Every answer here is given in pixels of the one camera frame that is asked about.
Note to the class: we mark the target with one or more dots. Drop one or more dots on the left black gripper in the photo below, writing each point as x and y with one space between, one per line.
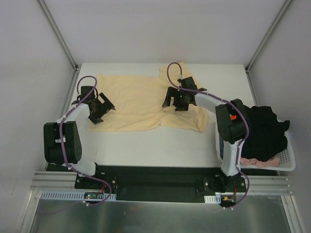
101 111

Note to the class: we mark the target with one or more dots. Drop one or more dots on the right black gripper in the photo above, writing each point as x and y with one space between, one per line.
176 97

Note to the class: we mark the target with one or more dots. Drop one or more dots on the cream yellow t shirt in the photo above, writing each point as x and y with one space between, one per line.
138 103

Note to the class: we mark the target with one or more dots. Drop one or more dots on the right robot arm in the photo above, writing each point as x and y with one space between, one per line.
231 120

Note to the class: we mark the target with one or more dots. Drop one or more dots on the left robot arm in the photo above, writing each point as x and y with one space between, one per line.
62 142

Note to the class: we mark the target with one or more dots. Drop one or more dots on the blue garment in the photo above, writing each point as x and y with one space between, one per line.
221 146

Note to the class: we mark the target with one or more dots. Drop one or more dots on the black t shirt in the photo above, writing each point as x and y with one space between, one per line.
267 134

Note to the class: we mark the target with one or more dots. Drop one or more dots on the pink garment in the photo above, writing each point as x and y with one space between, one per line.
273 162

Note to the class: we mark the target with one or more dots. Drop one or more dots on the white laundry basket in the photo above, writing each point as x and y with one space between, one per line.
286 157

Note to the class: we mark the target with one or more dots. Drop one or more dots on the left aluminium frame post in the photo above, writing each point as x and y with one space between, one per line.
55 29

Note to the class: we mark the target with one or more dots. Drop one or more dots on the aluminium frame post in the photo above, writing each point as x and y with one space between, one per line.
55 29
275 22

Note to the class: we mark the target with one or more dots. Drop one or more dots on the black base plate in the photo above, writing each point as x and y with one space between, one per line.
161 184

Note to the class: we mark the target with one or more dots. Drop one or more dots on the right aluminium frame post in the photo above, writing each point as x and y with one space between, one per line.
275 22

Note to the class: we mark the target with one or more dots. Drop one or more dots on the left white cable duct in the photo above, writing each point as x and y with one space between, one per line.
77 195

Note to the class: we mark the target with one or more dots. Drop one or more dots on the white cable duct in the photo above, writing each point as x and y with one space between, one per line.
77 195
212 199

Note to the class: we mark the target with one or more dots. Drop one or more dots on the right white cable duct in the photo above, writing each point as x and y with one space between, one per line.
212 199

